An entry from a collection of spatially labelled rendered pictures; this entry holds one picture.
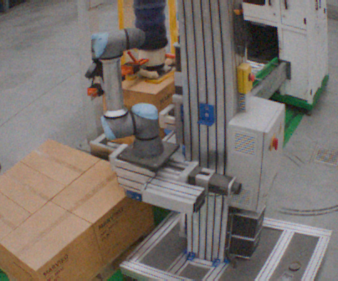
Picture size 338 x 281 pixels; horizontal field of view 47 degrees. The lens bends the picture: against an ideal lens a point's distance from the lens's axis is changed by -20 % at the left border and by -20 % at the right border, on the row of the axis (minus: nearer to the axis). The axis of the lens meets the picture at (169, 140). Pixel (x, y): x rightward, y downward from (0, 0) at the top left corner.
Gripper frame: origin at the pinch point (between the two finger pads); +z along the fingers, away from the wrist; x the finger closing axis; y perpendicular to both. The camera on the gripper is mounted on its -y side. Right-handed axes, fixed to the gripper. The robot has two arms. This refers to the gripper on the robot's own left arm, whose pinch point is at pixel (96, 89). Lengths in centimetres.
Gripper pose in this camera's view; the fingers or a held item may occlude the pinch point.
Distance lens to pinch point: 264.5
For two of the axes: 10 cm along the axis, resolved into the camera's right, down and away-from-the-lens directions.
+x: -8.8, -2.0, 4.3
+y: 4.8, -4.5, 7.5
